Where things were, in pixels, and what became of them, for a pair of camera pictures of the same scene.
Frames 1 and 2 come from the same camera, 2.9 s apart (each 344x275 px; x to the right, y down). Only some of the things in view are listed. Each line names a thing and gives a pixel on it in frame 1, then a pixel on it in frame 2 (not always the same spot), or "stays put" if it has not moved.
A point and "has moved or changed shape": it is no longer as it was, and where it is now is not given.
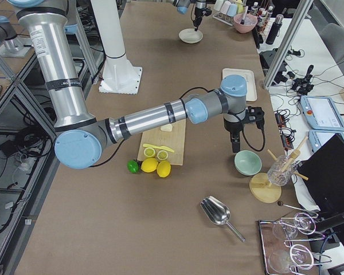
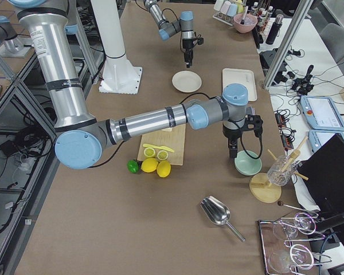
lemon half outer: [162, 155] stays put
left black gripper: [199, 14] to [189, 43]
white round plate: [189, 35] has moved or changed shape
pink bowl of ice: [250, 21] stays put
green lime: [132, 166] stays put
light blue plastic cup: [232, 10] stays put
